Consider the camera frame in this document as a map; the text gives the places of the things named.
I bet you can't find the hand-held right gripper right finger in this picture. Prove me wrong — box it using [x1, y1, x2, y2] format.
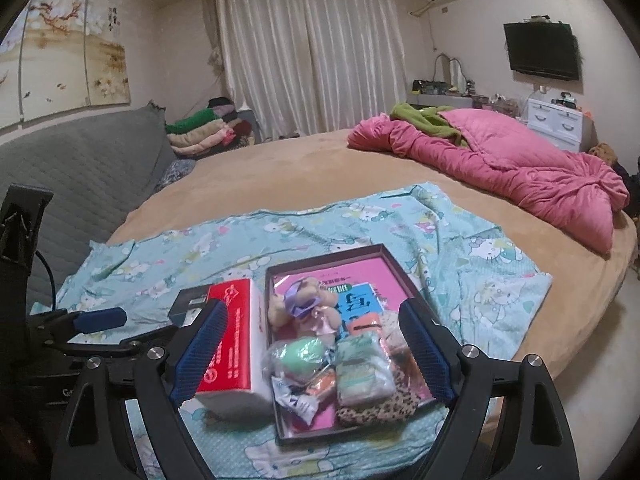
[400, 299, 581, 480]

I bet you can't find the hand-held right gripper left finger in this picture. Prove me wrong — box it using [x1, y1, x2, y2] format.
[50, 300, 228, 480]

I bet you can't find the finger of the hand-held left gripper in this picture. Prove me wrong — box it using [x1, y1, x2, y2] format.
[65, 326, 178, 361]
[30, 307, 127, 346]

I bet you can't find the red tissue box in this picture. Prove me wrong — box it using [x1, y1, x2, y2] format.
[192, 278, 275, 416]

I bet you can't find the salmon pink pouch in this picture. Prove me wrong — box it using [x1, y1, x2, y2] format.
[347, 312, 386, 341]

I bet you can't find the small tissue pack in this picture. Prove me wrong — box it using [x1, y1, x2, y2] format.
[334, 332, 398, 408]

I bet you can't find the leopard print scrunchie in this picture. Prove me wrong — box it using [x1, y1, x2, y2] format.
[334, 360, 423, 428]

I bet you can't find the pink book dark border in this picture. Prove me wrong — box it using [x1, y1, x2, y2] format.
[264, 244, 451, 448]

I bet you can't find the mint green sponge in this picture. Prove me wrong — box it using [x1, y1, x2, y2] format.
[262, 335, 336, 386]

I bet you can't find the plush bear purple dress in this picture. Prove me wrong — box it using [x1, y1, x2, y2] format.
[267, 276, 326, 331]

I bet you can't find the white blue plastic packet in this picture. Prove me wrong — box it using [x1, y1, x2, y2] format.
[270, 372, 326, 426]

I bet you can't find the orange sponge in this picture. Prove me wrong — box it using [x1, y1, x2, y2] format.
[305, 370, 337, 401]

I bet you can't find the dark cardboard box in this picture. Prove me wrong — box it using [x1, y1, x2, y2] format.
[167, 285, 213, 331]

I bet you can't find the light blue printed blanket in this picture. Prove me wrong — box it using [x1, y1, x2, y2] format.
[55, 183, 553, 480]

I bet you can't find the dark floral cushion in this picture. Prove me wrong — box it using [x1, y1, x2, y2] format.
[155, 159, 198, 193]

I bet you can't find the pink quilt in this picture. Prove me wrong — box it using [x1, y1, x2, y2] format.
[347, 107, 631, 255]

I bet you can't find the beige round bed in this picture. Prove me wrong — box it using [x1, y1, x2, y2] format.
[107, 127, 638, 376]

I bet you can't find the stack of folded clothes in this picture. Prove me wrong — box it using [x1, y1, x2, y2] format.
[165, 97, 256, 156]

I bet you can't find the green cloth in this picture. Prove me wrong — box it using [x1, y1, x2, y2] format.
[390, 102, 471, 148]

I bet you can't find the white drawer cabinet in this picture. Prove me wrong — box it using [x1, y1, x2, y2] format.
[525, 97, 586, 153]

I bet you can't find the dressing table with mirror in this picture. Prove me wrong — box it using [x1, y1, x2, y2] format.
[407, 52, 491, 111]

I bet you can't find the brown plush toy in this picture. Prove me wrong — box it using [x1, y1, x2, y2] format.
[587, 142, 618, 166]

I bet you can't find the white curtain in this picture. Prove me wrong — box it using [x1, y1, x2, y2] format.
[202, 0, 408, 141]

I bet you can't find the black cable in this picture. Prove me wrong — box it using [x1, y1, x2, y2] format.
[34, 250, 57, 311]

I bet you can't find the wall painting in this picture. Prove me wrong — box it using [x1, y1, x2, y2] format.
[0, 0, 132, 136]

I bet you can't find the black wall television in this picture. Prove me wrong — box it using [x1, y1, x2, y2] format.
[502, 21, 581, 82]

